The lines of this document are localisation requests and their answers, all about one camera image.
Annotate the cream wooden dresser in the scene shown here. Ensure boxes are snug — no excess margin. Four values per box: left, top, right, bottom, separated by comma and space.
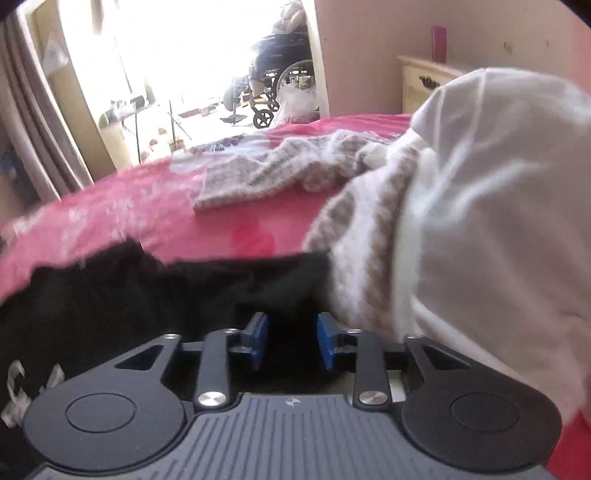
397, 54, 469, 115

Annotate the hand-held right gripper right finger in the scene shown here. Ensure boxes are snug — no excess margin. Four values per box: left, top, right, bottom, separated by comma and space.
317, 312, 472, 408

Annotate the beige and white knit sweater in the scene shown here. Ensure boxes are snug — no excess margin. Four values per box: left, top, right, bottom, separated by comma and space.
193, 128, 432, 342

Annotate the black wheelchair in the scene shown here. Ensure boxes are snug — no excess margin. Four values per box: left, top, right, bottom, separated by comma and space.
224, 32, 319, 129

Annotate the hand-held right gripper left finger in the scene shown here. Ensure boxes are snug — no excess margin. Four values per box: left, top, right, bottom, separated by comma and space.
115, 312, 270, 412

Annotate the black garment with white print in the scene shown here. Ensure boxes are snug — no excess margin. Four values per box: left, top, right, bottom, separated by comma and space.
0, 237, 334, 480

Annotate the pink cup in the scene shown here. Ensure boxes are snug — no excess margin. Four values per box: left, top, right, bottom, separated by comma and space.
431, 26, 448, 64

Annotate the red printed bed blanket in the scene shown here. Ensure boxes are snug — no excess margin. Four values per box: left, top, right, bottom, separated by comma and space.
0, 113, 591, 480

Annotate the beige curtain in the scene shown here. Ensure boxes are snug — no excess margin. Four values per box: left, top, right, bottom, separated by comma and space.
0, 9, 95, 204

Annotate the white cloth garment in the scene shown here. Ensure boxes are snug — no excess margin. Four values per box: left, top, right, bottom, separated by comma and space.
392, 67, 591, 430

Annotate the small folding table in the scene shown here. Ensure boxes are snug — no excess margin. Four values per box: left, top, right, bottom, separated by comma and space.
99, 95, 195, 164

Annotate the white plastic bag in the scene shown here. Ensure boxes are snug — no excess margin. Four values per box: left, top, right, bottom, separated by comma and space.
276, 83, 320, 121

